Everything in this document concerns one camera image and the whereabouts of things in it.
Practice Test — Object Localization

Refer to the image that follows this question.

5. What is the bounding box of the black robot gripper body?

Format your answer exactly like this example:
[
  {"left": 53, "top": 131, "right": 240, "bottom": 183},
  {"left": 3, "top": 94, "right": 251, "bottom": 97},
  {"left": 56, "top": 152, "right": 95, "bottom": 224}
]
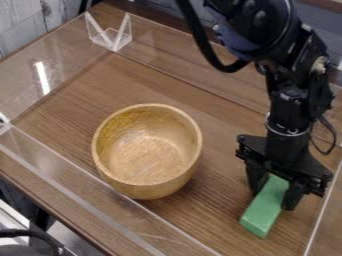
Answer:
[{"left": 235, "top": 131, "right": 333, "bottom": 197}]

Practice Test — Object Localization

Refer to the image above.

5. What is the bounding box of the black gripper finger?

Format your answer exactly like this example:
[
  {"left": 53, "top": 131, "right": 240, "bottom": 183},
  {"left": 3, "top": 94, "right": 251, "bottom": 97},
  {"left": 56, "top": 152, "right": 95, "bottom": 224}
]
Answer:
[
  {"left": 282, "top": 180, "right": 307, "bottom": 211},
  {"left": 246, "top": 160, "right": 268, "bottom": 195}
]

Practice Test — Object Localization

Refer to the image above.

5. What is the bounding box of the green rectangular block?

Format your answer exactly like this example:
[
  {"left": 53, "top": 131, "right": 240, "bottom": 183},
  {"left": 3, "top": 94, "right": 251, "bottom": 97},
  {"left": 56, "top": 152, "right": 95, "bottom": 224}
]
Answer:
[{"left": 239, "top": 176, "right": 288, "bottom": 239}]

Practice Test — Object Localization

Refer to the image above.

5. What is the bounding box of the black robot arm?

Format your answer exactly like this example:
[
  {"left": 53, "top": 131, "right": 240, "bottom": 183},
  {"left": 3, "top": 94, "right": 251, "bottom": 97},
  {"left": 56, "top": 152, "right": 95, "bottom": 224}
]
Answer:
[{"left": 204, "top": 0, "right": 334, "bottom": 210}]

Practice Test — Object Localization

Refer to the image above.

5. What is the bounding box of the brown wooden bowl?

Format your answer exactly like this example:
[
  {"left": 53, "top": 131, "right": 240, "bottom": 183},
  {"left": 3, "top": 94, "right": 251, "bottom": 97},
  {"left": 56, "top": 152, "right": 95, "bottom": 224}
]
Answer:
[{"left": 91, "top": 103, "right": 203, "bottom": 200}]

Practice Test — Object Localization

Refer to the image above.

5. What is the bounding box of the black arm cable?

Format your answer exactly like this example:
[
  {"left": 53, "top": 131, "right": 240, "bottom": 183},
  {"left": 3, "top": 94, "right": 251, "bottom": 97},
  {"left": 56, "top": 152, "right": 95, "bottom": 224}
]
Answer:
[{"left": 175, "top": 0, "right": 251, "bottom": 74}]

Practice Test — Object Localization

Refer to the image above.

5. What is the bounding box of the clear acrylic tray enclosure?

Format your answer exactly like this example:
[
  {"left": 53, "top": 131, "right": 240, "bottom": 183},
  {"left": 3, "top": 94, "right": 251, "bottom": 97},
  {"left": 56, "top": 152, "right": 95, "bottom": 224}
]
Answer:
[{"left": 0, "top": 11, "right": 342, "bottom": 256}]

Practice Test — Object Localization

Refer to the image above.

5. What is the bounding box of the black metal table bracket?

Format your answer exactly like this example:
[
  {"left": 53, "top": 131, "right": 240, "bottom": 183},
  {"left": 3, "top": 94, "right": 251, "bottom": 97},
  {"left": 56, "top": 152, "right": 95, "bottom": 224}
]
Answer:
[{"left": 52, "top": 247, "right": 64, "bottom": 256}]

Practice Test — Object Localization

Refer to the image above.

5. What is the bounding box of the clear acrylic corner bracket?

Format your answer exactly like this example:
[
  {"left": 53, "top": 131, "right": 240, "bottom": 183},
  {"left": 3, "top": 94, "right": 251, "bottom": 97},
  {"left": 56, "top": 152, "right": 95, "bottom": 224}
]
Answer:
[{"left": 84, "top": 12, "right": 132, "bottom": 52}]

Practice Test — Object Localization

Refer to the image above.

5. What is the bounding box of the black cable on floor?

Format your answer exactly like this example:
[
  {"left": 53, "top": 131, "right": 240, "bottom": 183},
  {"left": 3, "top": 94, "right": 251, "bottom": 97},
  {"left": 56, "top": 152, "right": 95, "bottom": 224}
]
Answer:
[{"left": 0, "top": 228, "right": 61, "bottom": 256}]

